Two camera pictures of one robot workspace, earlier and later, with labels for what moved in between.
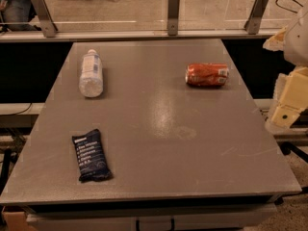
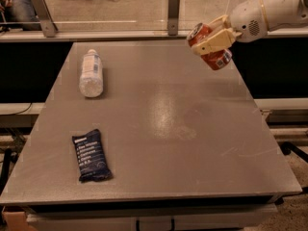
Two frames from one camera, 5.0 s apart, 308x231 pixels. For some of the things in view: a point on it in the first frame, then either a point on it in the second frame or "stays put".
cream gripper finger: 293,99 → 216,42
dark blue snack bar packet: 90,158 stays put
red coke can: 206,74 → 216,60
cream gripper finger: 276,41 → 219,23
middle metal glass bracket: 173,12 stays put
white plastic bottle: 90,81 stays put
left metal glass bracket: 42,12 stays put
